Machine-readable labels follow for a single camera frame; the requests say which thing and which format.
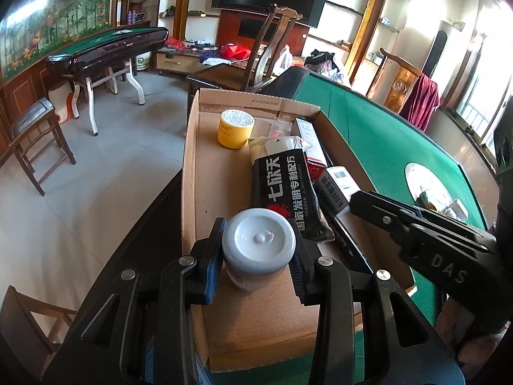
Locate yellow round tin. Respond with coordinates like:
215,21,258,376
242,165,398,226
217,108,256,150

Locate small dark wooden chair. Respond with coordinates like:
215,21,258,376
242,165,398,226
0,96,78,197

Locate green felt mahjong table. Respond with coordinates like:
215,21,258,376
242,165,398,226
0,66,500,385

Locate brown wooden chair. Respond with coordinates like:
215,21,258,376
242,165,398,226
0,285,80,382

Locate dark wooden armchair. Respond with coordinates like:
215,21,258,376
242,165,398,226
185,3,306,102

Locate flower wall mural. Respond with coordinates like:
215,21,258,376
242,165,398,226
0,0,118,86

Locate mahjong table with white legs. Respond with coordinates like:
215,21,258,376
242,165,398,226
45,27,170,137

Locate white plastic bottle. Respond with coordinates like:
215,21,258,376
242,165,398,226
221,207,298,293

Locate small white box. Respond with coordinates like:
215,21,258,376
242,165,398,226
443,198,469,222

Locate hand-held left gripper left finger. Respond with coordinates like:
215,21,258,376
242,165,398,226
42,217,226,385

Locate orange and white board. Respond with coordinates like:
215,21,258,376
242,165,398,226
47,81,81,124

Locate dark red cloth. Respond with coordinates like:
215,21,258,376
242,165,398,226
400,73,441,132

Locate grey box with red stripe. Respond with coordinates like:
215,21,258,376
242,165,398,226
294,117,328,180

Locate black snack packet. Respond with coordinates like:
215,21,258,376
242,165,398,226
248,135,336,243

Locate brown cardboard box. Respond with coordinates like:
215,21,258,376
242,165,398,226
181,88,418,373

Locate barred window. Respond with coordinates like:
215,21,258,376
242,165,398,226
452,82,513,159

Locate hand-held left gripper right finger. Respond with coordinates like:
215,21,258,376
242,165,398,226
289,228,467,385

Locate black tube with green caps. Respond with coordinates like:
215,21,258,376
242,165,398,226
325,208,374,275

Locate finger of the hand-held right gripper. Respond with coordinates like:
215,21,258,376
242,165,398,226
350,190,498,250
390,224,498,296

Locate light wooden chair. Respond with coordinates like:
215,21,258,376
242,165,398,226
366,47,442,131

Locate red plastic bag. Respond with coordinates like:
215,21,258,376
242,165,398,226
220,43,252,62

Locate white box with barcode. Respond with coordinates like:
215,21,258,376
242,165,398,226
314,165,360,210

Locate round table centre plate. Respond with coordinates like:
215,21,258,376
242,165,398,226
404,162,470,222

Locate wooden wall shelf unit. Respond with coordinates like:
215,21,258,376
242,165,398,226
308,0,413,83

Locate white plastic bag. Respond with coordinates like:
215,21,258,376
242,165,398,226
276,46,294,72

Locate clear plastic packet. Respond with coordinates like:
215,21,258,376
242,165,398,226
265,117,296,140

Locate low wooden television cabinet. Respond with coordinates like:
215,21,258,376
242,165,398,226
155,41,226,76

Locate pile of dark clothes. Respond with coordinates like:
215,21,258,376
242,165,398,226
304,49,352,86

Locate tall black board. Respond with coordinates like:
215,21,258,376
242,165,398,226
422,29,448,80

